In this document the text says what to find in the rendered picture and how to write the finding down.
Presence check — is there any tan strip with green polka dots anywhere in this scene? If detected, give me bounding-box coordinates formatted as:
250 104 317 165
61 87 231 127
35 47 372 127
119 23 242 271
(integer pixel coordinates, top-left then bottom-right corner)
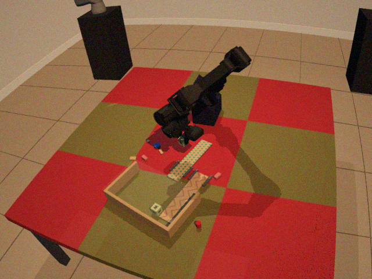
168 140 212 180

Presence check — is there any tan zigzag-patterned strip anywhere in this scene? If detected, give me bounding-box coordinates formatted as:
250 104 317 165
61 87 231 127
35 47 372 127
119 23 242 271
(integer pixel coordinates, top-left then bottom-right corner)
187 172 209 190

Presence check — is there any tan open-top wooden box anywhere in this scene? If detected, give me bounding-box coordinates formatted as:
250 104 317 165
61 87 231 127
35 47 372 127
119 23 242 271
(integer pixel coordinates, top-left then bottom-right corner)
103 159 201 238

